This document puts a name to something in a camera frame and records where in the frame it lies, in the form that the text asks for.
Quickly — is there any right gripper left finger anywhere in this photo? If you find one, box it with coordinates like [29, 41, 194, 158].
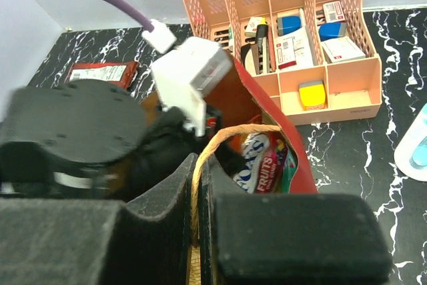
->
[1, 154, 197, 284]

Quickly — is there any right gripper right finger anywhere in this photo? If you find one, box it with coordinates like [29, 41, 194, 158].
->
[199, 158, 393, 284]

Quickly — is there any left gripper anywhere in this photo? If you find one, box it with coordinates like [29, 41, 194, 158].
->
[133, 106, 246, 192]

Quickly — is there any Fox's fruits candy bag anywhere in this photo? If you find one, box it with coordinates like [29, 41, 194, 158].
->
[232, 131, 297, 194]

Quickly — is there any red brown paper bag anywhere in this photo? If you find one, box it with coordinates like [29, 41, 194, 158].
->
[139, 57, 320, 285]

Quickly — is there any red chips bag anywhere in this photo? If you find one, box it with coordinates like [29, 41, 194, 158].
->
[66, 61, 139, 89]

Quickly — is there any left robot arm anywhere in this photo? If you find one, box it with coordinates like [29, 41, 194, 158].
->
[1, 80, 223, 201]

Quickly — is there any black yellow marker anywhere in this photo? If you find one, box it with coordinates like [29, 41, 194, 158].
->
[252, 17, 271, 74]

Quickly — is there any yellow grey small box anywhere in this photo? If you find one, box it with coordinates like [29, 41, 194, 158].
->
[298, 80, 326, 111]

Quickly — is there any white blue box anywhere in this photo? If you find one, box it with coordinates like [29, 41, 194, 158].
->
[274, 15, 314, 71]

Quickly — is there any peach plastic file organizer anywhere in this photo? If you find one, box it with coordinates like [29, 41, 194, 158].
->
[183, 0, 382, 125]

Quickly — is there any light blue packaged item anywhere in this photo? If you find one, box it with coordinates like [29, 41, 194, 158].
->
[394, 105, 427, 182]

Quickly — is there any white red label box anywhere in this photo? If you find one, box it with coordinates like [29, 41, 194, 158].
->
[318, 22, 366, 63]

